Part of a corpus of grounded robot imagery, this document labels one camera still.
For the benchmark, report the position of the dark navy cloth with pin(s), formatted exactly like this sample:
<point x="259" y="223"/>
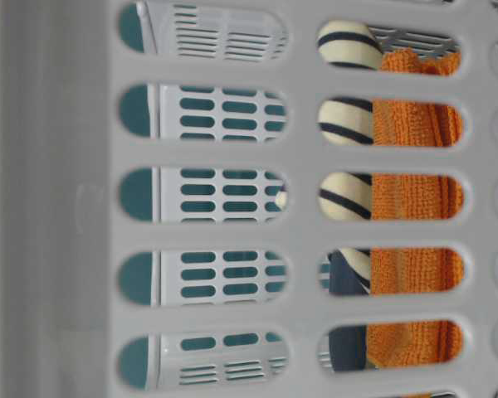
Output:
<point x="347" y="344"/>

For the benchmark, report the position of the white plastic shopping basket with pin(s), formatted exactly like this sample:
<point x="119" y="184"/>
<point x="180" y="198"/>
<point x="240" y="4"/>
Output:
<point x="64" y="235"/>

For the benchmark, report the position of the cream navy striped cloth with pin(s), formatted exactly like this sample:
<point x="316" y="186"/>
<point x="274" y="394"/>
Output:
<point x="348" y="121"/>

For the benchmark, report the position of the orange knitted cloth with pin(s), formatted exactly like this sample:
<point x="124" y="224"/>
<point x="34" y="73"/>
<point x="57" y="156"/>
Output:
<point x="415" y="197"/>

